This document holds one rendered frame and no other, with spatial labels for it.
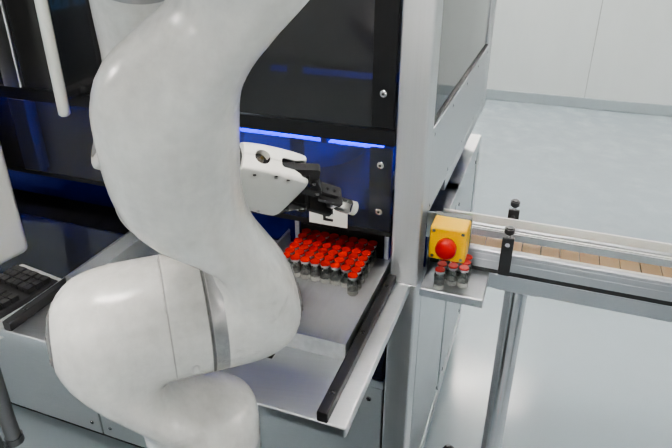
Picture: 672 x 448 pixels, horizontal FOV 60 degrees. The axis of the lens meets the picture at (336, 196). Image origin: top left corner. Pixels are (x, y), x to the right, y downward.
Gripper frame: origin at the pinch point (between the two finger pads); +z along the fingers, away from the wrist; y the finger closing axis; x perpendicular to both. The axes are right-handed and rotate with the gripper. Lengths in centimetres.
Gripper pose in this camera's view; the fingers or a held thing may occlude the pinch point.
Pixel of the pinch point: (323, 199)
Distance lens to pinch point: 84.3
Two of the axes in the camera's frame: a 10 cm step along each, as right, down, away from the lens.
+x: 0.9, 8.3, -5.5
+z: 8.3, 2.5, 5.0
